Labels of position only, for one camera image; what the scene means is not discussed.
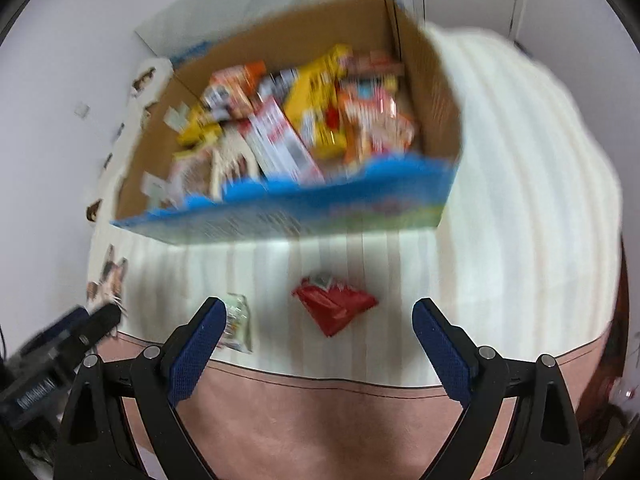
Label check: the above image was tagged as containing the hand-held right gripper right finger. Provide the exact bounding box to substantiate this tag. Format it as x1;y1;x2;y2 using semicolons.
411;297;586;480

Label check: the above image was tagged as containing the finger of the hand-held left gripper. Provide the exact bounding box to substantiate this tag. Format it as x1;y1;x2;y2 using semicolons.
55;304;124;362
19;306;94;357

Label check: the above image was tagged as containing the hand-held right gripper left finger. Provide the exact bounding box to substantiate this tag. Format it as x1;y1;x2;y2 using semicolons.
52;296;229;480

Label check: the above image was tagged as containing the red snack packet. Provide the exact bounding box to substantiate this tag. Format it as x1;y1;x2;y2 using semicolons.
291;272;380;339

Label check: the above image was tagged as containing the blue printed cardboard box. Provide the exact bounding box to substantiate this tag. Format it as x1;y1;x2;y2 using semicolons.
109;0;464;247

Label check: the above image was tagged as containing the pile of assorted snacks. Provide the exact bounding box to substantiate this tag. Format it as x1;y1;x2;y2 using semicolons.
142;44;417;206

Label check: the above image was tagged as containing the pink blanket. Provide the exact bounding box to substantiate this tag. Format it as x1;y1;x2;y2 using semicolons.
117;320;622;480

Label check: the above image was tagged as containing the cream striped blanket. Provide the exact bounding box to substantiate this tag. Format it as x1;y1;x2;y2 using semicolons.
82;25;626;392

